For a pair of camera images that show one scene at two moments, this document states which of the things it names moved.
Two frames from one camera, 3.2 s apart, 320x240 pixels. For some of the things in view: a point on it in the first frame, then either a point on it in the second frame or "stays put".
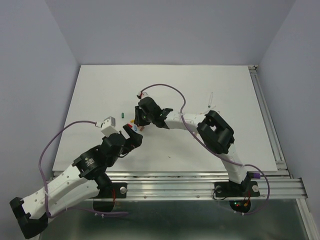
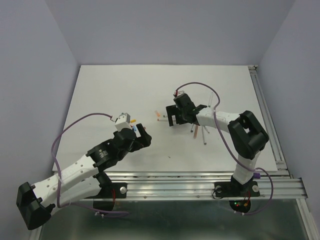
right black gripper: [137, 119] -> [172, 110]
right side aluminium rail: [281, 166] stays put
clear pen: [210, 100] stays put
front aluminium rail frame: [189, 184] stays put
